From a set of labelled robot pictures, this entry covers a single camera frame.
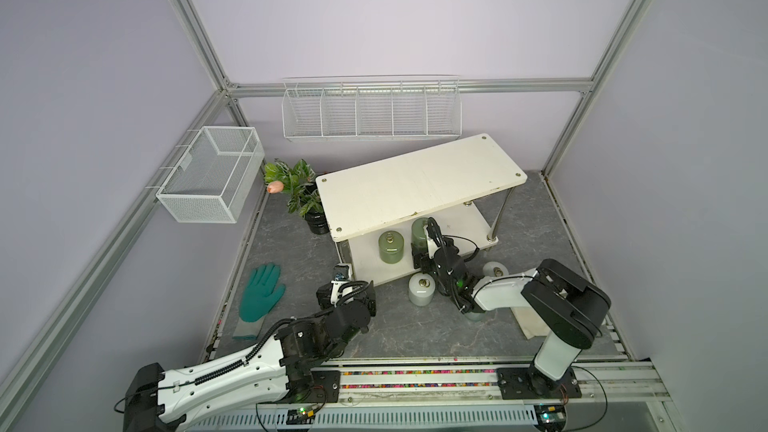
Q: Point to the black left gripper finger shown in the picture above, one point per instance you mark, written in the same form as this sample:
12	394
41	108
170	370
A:
369	297
324	295

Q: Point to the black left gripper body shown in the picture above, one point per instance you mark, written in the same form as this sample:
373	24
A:
364	300

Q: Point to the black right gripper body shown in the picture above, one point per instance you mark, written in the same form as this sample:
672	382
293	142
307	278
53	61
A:
425	263

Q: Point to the white tea canister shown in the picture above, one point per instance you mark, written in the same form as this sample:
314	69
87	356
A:
421	289
494	269

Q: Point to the light green tea canister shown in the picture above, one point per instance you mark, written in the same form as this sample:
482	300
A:
419	235

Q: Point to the dark green tea canister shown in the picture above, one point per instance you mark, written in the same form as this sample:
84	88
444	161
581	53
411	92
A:
391	247

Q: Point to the large blue-grey tea canister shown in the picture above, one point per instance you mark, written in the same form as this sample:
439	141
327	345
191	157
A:
475	316

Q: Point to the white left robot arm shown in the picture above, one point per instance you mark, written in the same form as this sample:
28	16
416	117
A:
279	366

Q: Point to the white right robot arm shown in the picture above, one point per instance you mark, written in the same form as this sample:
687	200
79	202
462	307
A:
572	307

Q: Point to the white two-tier shelf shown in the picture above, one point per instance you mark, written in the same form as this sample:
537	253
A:
443	182

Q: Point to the green rubber glove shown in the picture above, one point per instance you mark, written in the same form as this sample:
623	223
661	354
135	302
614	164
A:
260	296

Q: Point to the glossy black vase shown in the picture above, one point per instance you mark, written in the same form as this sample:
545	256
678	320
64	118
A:
317	222

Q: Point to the beige work glove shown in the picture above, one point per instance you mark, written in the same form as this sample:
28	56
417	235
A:
530	323

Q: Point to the green artificial plant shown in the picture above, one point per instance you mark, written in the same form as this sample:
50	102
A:
298	182

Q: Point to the white mesh side basket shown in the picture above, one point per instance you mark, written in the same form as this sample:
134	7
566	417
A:
211	181

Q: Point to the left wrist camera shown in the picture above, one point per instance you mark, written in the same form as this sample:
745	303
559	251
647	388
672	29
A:
341	277

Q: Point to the long white wire basket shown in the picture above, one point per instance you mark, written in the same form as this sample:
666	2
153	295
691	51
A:
406	107

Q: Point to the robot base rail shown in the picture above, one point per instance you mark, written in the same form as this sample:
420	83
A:
607	381

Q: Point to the aluminium frame of enclosure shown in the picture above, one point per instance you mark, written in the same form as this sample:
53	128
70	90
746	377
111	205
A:
97	99

